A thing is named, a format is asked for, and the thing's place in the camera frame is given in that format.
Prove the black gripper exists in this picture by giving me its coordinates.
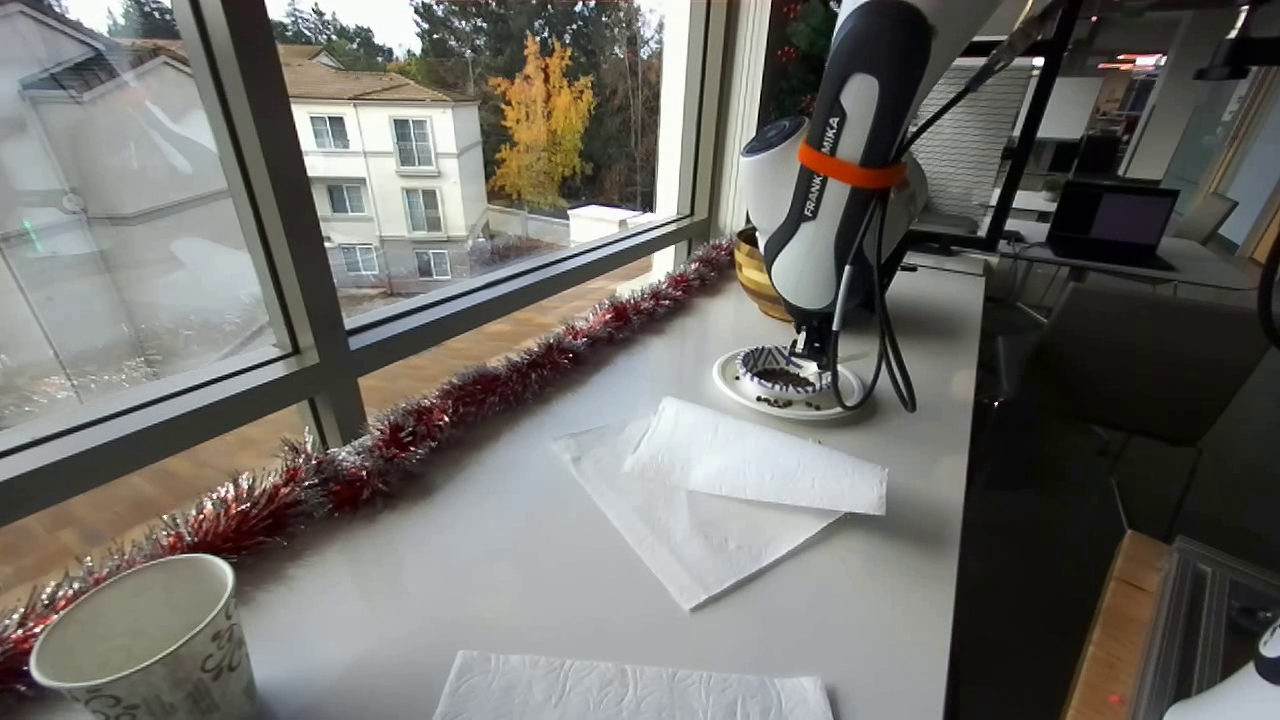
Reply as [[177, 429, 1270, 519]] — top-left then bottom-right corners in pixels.
[[788, 318, 839, 374]]

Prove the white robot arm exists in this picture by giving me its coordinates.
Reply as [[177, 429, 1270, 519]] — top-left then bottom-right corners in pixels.
[[738, 0, 999, 385]]

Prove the blue patterned bowl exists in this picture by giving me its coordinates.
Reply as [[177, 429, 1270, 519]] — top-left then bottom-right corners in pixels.
[[735, 343, 837, 408]]

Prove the patterned paper cup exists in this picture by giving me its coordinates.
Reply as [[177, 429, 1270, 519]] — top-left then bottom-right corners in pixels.
[[28, 552, 261, 720]]

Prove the white paper plate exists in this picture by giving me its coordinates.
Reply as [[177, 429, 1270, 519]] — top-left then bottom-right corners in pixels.
[[710, 343, 869, 420]]

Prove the folded white paper napkin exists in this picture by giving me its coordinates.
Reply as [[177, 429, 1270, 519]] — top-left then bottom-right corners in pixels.
[[556, 398, 887, 611]]

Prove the dark laptop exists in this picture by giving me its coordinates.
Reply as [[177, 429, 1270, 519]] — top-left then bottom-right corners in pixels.
[[1048, 182, 1180, 267]]

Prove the flat white paper napkin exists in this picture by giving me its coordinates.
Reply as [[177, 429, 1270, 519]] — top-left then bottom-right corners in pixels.
[[431, 653, 837, 720]]

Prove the red silver tinsel garland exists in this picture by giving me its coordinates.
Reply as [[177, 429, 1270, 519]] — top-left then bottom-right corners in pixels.
[[0, 246, 735, 704]]

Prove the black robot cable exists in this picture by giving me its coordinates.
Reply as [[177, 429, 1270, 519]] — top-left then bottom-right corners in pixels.
[[833, 197, 922, 416]]

